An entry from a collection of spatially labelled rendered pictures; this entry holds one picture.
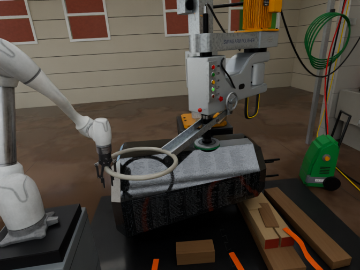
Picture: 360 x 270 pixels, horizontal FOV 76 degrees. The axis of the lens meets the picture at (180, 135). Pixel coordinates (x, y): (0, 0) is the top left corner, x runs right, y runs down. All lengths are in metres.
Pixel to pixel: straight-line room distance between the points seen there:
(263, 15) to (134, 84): 6.16
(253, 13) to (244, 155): 1.19
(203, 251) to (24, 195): 1.33
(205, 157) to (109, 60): 6.43
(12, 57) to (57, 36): 7.08
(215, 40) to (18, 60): 1.16
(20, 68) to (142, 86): 6.88
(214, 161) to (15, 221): 1.32
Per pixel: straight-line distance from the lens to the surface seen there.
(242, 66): 2.05
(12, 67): 1.21
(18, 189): 1.22
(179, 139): 1.81
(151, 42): 7.86
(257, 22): 2.23
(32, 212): 1.25
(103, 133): 1.40
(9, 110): 1.36
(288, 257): 2.12
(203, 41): 1.69
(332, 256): 2.26
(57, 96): 1.28
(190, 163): 1.85
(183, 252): 2.01
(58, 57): 8.28
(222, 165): 1.90
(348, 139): 4.50
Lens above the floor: 1.63
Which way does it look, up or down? 21 degrees down
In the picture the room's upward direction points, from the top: 3 degrees counter-clockwise
